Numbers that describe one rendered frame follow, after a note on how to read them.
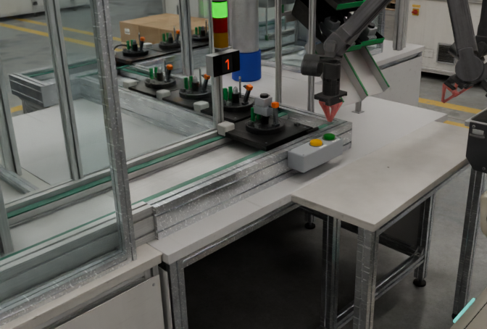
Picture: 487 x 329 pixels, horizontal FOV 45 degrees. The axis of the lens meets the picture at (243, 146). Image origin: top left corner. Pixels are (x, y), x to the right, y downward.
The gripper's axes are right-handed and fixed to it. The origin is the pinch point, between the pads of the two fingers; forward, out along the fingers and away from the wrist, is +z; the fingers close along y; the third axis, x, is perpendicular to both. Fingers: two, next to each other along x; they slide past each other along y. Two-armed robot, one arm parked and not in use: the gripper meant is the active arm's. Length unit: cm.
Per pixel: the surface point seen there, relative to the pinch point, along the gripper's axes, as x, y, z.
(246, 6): -96, -57, -20
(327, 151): 3.8, 5.5, 9.0
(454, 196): -28, -169, 104
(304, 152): 2.0, 15.4, 6.7
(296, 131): -10.8, 4.7, 5.9
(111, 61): 0, 81, -36
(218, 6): -32, 20, -37
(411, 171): 24.0, -14.2, 16.6
